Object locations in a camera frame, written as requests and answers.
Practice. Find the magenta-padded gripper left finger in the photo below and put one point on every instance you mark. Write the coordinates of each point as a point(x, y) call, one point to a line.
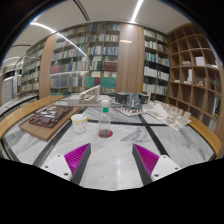
point(75, 159)

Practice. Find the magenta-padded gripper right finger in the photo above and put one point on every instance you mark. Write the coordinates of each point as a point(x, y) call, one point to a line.
point(148, 160)

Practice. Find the clear plastic bottle white cap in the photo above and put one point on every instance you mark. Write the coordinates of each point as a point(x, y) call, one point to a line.
point(104, 121)

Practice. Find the white cup with yellow rim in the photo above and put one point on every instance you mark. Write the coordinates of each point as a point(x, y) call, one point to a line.
point(79, 124)

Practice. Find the brown building model on board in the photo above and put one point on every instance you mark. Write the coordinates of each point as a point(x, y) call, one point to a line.
point(48, 121)

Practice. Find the white architectural site model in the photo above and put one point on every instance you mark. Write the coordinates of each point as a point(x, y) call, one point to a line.
point(168, 115)

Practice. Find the dark grey building model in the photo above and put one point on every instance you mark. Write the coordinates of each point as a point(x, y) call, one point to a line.
point(131, 101)

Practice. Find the beige architectural building model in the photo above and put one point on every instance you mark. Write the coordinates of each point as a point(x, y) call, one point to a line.
point(88, 96)

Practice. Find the curved wooden slat bench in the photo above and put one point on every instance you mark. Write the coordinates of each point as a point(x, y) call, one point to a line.
point(206, 133)
point(23, 111)

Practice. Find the tall bookshelf with books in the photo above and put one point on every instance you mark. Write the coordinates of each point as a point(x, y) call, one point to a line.
point(155, 63)
point(93, 56)
point(31, 73)

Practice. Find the wooden cubby shelf unit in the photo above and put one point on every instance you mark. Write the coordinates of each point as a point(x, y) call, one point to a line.
point(195, 70)

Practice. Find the long ceiling light strip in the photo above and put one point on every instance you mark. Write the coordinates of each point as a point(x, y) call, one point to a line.
point(43, 26)
point(136, 11)

